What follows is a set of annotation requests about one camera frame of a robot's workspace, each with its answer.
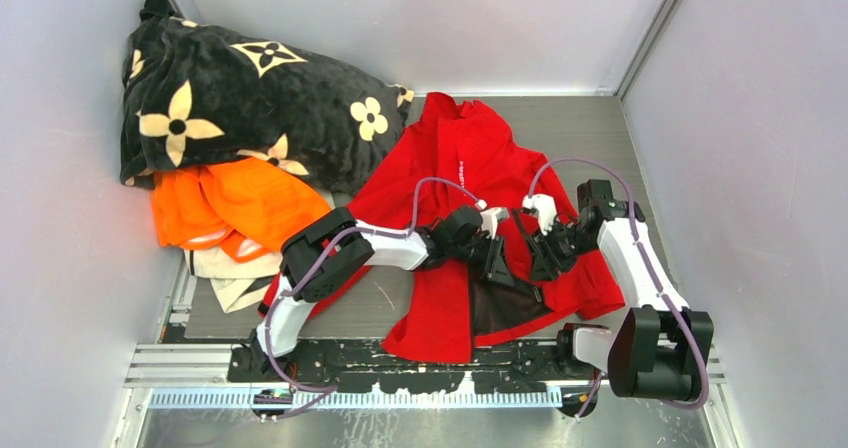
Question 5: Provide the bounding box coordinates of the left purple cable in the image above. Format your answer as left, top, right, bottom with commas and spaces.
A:
261, 177, 488, 397

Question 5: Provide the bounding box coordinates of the black floral plush blanket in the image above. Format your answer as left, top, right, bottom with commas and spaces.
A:
119, 0, 414, 195

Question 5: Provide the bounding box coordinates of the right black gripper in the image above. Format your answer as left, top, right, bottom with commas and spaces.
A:
526, 217, 600, 282

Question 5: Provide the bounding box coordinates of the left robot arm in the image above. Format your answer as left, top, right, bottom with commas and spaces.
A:
252, 205, 519, 381

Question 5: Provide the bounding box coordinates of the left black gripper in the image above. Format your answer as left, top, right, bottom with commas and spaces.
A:
448, 231, 514, 286

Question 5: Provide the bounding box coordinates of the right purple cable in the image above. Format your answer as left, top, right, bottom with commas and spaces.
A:
526, 158, 711, 412

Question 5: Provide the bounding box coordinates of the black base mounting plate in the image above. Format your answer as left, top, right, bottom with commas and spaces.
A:
228, 335, 621, 397

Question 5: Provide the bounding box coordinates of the orange garment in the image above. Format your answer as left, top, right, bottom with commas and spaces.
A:
151, 158, 331, 262

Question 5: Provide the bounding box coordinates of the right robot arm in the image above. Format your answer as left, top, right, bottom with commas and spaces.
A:
520, 179, 715, 408

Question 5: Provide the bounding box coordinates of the red zip jacket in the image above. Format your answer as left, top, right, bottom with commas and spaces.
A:
349, 92, 625, 363

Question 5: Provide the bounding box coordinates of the purple cable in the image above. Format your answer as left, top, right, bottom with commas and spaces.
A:
526, 158, 711, 412
261, 177, 488, 397

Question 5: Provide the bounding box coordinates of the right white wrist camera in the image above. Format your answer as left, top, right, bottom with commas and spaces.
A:
522, 194, 557, 235

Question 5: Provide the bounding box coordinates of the cream cloth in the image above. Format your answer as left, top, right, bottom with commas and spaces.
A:
184, 247, 282, 313

